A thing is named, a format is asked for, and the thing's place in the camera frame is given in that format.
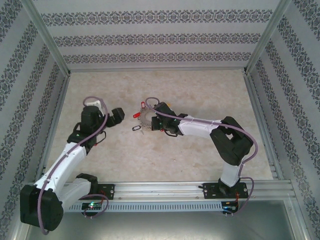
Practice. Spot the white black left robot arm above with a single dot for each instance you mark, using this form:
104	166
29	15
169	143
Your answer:
67	160

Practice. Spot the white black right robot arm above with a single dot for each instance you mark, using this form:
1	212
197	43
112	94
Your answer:
200	126

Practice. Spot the grey key tag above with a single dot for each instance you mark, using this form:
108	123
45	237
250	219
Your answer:
136	128

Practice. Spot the left circuit board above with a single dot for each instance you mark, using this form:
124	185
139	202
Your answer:
92	205

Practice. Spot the circuit board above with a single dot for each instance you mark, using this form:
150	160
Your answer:
92	205
229	208

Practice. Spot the grey metal panel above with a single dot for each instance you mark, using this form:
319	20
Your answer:
162	227

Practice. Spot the right circuit board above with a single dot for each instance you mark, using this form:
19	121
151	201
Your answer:
229	208

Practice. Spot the aluminium side rail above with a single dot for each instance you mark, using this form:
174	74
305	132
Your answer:
262	125
56	120

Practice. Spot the aluminium mounting rail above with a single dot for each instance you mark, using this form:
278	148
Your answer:
160	190

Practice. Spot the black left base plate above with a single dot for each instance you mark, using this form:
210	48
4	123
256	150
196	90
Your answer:
107	191

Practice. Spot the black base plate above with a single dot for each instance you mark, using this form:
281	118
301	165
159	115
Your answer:
210	191
107	191

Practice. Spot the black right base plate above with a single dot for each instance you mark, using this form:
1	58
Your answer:
210	191

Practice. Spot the aluminium frame post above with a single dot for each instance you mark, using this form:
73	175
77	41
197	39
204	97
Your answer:
48	37
267	37

